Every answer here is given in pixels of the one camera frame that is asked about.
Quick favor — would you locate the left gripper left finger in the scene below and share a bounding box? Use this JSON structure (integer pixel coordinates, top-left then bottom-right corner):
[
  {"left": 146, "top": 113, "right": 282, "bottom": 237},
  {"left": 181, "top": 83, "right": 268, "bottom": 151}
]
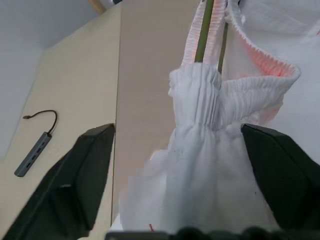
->
[{"left": 0, "top": 123, "right": 116, "bottom": 240}]

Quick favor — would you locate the white garment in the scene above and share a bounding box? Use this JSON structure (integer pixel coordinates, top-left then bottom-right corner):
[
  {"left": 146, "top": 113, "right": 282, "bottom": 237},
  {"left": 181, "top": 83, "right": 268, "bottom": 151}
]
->
[{"left": 119, "top": 0, "right": 320, "bottom": 233}]

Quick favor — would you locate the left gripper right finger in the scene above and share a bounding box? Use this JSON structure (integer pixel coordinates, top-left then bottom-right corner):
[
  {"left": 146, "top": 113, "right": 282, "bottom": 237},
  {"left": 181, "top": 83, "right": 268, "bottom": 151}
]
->
[{"left": 240, "top": 123, "right": 320, "bottom": 230}]

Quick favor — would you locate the grey USB hub with cable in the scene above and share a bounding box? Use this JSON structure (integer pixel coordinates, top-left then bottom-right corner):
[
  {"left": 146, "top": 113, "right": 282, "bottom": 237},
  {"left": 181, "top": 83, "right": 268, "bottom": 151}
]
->
[{"left": 14, "top": 109, "right": 58, "bottom": 178}]

